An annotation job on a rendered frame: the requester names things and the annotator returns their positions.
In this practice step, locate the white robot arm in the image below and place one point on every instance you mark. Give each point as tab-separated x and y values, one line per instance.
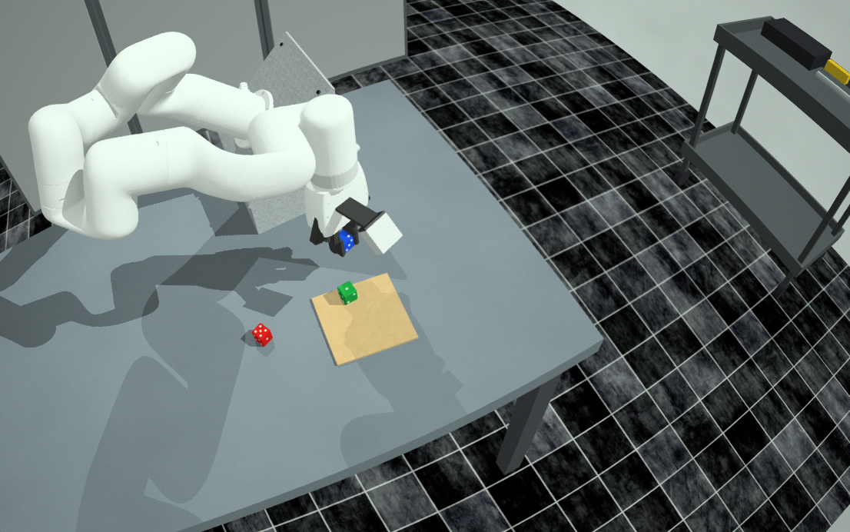
116	171

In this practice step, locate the blue die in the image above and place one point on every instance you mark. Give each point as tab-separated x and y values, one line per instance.
348	240

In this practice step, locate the tan flat mat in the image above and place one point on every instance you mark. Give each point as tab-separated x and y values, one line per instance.
376	321

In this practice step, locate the red die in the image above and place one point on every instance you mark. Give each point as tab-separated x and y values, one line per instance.
262	334

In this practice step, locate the green die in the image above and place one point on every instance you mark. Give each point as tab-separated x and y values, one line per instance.
347	292

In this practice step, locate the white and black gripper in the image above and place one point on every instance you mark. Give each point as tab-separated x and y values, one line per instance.
326	221

